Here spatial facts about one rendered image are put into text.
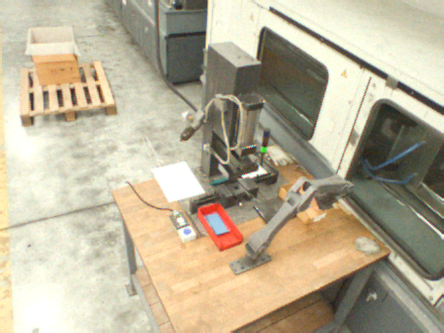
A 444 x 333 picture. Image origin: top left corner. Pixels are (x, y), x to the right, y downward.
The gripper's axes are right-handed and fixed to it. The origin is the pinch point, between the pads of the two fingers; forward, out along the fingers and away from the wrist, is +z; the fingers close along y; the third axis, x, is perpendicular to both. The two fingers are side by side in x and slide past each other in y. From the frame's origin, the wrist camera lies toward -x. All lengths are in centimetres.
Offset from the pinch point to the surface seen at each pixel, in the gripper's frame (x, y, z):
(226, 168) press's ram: 38.9, 29.9, 3.7
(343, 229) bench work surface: -11.5, -16.9, -0.2
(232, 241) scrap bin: 45.7, -4.4, 10.2
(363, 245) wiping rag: -12.1, -27.1, -8.6
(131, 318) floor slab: 89, -27, 106
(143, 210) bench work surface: 78, 26, 32
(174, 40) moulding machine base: -56, 256, 203
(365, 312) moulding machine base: -30, -67, 33
